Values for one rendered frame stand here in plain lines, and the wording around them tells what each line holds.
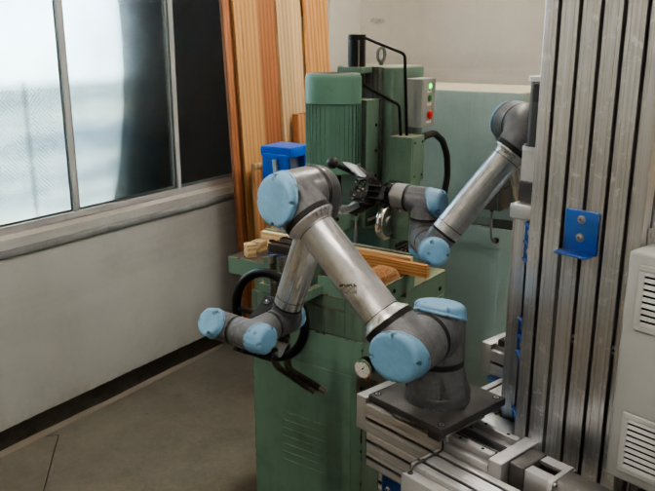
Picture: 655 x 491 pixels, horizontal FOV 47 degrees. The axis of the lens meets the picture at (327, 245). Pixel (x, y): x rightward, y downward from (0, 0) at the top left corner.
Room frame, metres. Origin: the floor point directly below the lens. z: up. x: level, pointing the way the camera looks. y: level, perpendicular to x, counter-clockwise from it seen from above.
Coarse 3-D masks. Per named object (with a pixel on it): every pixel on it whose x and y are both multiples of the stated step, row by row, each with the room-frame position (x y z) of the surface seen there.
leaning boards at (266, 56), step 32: (224, 0) 3.75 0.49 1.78; (256, 0) 3.96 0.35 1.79; (288, 0) 4.15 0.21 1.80; (320, 0) 4.39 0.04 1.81; (224, 32) 3.73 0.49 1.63; (256, 32) 3.89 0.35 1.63; (288, 32) 4.13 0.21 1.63; (320, 32) 4.37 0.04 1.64; (224, 64) 3.73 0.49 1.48; (256, 64) 3.87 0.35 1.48; (288, 64) 4.11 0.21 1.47; (320, 64) 4.35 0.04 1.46; (256, 96) 3.85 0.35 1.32; (288, 96) 4.09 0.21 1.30; (256, 128) 3.83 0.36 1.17; (288, 128) 4.06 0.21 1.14; (256, 160) 3.81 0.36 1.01; (256, 192) 3.65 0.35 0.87; (256, 224) 3.65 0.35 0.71
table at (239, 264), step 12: (240, 252) 2.48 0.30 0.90; (264, 252) 2.48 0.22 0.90; (228, 264) 2.45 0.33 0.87; (240, 264) 2.41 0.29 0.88; (252, 264) 2.38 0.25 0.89; (324, 276) 2.22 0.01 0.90; (408, 276) 2.25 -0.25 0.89; (264, 288) 2.23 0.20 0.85; (312, 288) 2.19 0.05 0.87; (324, 288) 2.22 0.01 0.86; (336, 288) 2.20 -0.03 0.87; (396, 288) 2.18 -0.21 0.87; (408, 288) 2.25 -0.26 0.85
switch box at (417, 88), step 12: (408, 84) 2.56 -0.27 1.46; (420, 84) 2.53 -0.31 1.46; (432, 84) 2.59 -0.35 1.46; (408, 96) 2.56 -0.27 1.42; (420, 96) 2.53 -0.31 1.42; (432, 96) 2.59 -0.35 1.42; (408, 108) 2.56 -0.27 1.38; (420, 108) 2.53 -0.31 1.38; (432, 108) 2.59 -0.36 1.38; (408, 120) 2.56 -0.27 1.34; (420, 120) 2.53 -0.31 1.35; (432, 120) 2.59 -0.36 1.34
